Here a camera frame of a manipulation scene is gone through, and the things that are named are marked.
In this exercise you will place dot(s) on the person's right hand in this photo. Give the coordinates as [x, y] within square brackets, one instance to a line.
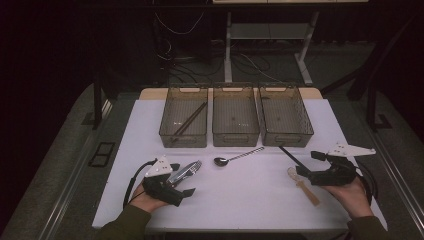
[353, 200]

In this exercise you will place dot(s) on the smoky clear plastic bin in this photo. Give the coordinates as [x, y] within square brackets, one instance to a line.
[184, 100]
[235, 115]
[285, 115]

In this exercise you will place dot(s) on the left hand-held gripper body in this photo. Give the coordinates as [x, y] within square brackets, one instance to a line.
[160, 191]

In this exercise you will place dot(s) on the black metal stand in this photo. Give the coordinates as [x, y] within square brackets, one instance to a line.
[370, 106]
[97, 106]

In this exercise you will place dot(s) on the metal floor rail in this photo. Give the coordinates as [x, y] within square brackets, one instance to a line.
[399, 183]
[66, 196]

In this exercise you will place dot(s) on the silver metal fork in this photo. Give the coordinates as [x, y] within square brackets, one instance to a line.
[185, 171]

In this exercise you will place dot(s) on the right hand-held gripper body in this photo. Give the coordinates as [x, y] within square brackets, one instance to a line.
[336, 175]

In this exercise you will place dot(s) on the white table cover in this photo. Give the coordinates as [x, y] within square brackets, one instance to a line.
[250, 200]

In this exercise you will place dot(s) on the white metal desk frame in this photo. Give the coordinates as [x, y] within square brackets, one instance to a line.
[227, 50]

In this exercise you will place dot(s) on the person's left hand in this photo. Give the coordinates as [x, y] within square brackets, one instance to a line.
[143, 200]

